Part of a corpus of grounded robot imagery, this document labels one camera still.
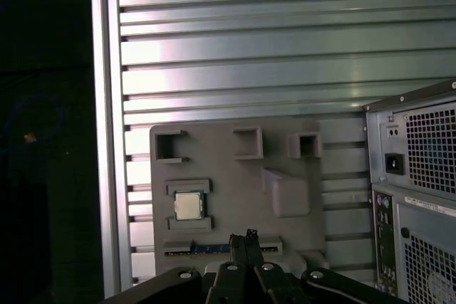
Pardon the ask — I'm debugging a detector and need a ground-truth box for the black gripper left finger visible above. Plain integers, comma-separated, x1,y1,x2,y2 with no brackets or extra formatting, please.
103,233,247,304

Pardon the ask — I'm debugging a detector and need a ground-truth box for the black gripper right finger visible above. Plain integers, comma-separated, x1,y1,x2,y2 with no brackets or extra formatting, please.
245,227,407,304

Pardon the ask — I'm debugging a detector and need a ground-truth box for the silver CPU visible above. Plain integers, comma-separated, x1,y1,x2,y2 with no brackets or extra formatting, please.
173,191,207,220

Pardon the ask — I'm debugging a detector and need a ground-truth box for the RAM stick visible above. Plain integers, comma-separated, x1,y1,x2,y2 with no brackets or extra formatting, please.
165,243,279,256

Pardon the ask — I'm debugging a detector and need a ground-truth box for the grey parts rack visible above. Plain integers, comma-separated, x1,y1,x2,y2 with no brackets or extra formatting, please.
149,118,331,273

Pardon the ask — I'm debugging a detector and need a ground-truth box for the black PC case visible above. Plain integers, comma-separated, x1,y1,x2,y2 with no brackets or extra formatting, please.
363,78,456,304

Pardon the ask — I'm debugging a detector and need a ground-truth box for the grey power supply unit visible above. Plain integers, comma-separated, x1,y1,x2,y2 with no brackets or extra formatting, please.
379,100,456,194

